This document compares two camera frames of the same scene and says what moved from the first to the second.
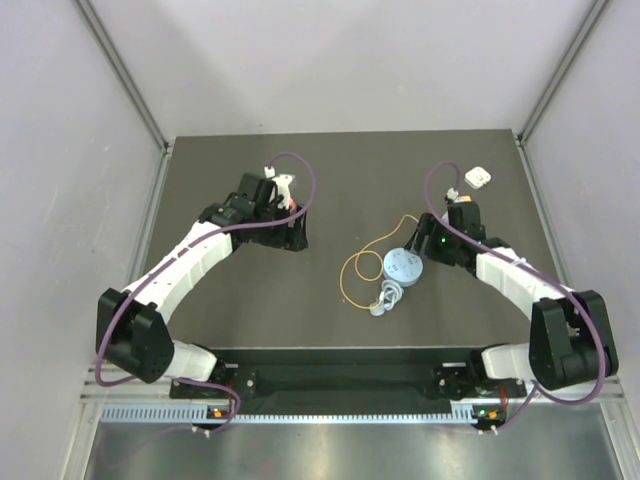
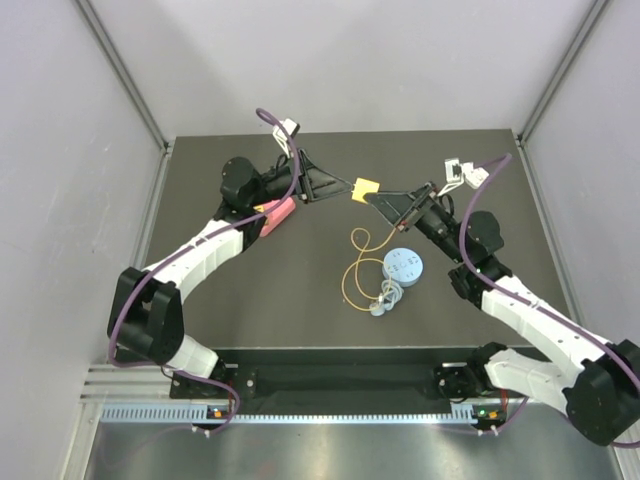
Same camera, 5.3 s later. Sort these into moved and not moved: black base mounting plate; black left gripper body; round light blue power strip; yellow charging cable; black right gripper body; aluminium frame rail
Moved: black right gripper body; black left gripper body; yellow charging cable
Not moved: black base mounting plate; round light blue power strip; aluminium frame rail
